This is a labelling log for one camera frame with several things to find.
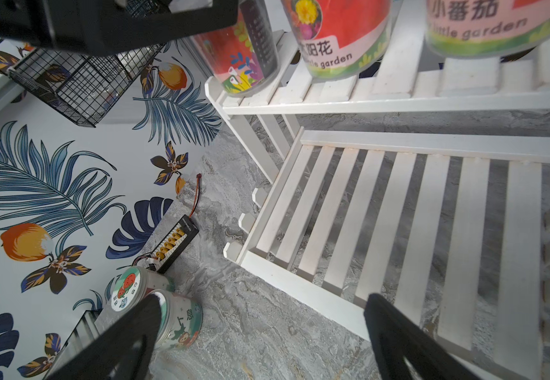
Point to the clear seed container red label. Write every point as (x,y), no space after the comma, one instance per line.
(485,28)

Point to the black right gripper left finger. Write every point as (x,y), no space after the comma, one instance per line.
(123,352)

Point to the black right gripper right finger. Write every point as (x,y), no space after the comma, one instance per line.
(399,344)

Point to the white slatted wooden shelf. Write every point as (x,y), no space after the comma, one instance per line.
(326,230)

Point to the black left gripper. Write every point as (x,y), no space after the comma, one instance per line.
(100,28)

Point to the green white lid jar left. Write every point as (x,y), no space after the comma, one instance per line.
(180,322)

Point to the black wire basket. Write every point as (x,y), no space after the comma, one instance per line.
(82,88)

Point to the red strawberry lid jar left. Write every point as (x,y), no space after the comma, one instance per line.
(134,284)

